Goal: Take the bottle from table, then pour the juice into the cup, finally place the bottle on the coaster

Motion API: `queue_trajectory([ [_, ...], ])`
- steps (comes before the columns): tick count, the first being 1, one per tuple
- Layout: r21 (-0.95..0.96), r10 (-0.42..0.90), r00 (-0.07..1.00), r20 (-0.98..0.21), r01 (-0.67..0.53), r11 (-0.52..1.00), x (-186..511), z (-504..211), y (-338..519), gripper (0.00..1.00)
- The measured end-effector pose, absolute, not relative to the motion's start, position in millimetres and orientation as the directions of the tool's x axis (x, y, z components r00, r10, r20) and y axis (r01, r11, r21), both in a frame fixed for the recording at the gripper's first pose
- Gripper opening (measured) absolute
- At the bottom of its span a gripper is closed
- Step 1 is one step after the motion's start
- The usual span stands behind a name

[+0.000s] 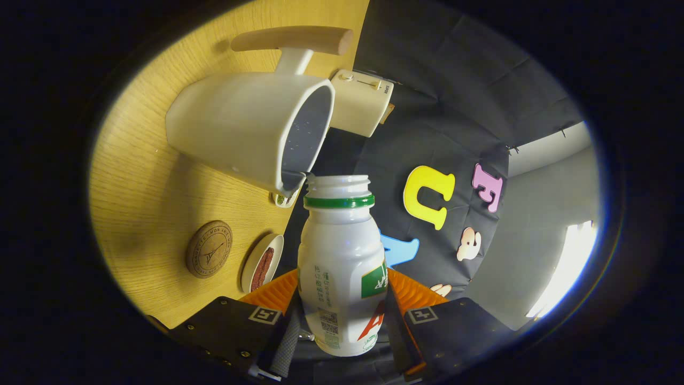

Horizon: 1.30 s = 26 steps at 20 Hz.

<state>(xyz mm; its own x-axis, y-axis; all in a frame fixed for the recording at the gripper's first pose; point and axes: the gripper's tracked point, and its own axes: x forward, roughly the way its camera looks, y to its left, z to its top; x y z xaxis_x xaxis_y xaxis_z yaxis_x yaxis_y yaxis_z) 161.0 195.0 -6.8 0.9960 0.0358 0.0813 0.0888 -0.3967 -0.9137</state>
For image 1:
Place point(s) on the white divided dish with seeds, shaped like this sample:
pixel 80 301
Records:
pixel 283 200

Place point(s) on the round cork coaster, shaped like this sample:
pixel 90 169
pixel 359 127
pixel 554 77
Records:
pixel 208 248

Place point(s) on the wooden table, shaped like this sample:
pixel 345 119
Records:
pixel 149 187

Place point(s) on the ceiling light panel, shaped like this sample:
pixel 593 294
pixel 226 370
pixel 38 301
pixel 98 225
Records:
pixel 566 267

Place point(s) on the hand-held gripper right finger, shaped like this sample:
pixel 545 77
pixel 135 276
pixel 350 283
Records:
pixel 395 337

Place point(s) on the reddish brown meat slice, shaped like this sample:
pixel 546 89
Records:
pixel 262 270

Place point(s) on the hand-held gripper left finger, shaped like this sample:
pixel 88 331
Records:
pixel 286 347

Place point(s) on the toast slice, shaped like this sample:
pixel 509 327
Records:
pixel 387 113

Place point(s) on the cream toaster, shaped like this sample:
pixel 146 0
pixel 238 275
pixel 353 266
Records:
pixel 358 107

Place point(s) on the black backdrop cloth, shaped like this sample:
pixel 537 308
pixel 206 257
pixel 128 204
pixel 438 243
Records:
pixel 454 80

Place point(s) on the round beige plate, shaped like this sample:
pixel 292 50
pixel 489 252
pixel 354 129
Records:
pixel 276 246

